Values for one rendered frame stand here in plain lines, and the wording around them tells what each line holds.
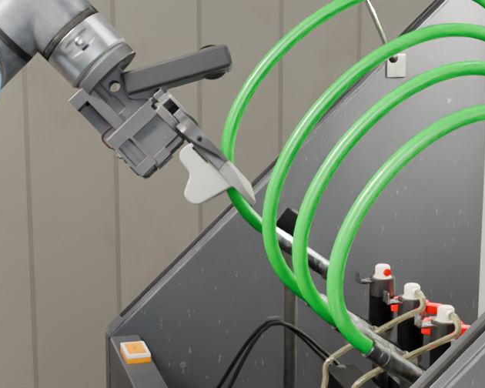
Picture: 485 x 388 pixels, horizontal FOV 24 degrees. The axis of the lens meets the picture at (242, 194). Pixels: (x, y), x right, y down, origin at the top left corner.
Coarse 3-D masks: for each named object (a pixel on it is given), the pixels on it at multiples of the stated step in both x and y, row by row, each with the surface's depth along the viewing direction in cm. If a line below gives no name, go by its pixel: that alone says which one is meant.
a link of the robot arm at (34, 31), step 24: (0, 0) 115; (24, 0) 114; (48, 0) 114; (72, 0) 115; (0, 24) 114; (24, 24) 114; (48, 24) 114; (72, 24) 114; (24, 48) 116; (48, 48) 115
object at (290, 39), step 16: (336, 0) 116; (352, 0) 116; (480, 0) 120; (320, 16) 116; (304, 32) 116; (272, 48) 116; (288, 48) 116; (272, 64) 116; (256, 80) 116; (240, 96) 116; (240, 112) 116; (224, 128) 116; (224, 144) 116; (240, 208) 118; (256, 224) 119
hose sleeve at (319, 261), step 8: (280, 232) 119; (280, 240) 119; (288, 240) 120; (280, 248) 120; (288, 248) 120; (312, 256) 121; (320, 256) 121; (312, 264) 121; (320, 264) 121; (328, 264) 121; (320, 272) 121
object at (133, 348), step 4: (124, 344) 142; (128, 344) 142; (132, 344) 142; (136, 344) 142; (140, 344) 142; (128, 348) 141; (132, 348) 141; (136, 348) 141; (140, 348) 141; (144, 348) 141; (132, 352) 139; (136, 352) 139; (140, 352) 139; (144, 352) 139; (124, 356) 140; (128, 360) 138; (132, 360) 138; (136, 360) 139; (140, 360) 139; (144, 360) 139; (148, 360) 139
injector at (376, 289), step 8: (376, 280) 122; (384, 280) 122; (392, 280) 123; (376, 288) 123; (384, 288) 122; (392, 288) 123; (376, 296) 123; (392, 296) 123; (376, 304) 123; (384, 304) 123; (376, 312) 123; (384, 312) 123; (392, 312) 123; (368, 320) 124; (376, 320) 123; (384, 320) 123; (392, 328) 125; (392, 336) 124; (376, 376) 125; (384, 376) 125; (376, 384) 125; (384, 384) 125
